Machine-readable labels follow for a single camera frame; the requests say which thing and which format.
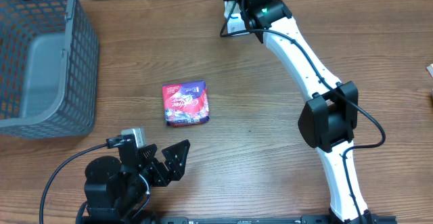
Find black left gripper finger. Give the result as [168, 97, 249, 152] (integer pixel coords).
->
[138, 144, 157, 165]
[162, 139, 190, 181]

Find red purple pad pack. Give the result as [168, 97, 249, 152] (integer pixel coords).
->
[162, 81, 210, 127]

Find small orange snack packet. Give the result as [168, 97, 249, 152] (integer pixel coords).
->
[426, 64, 433, 77]

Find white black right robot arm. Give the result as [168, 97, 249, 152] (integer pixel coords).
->
[221, 0, 374, 223]

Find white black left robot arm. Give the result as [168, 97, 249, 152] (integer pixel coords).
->
[75, 135, 190, 223]

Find white barcode scanner stand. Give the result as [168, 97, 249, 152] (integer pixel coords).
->
[224, 0, 246, 34]

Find grey plastic mesh basket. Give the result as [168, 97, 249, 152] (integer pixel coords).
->
[1, 0, 99, 139]

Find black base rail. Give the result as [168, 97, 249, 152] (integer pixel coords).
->
[96, 215, 398, 224]

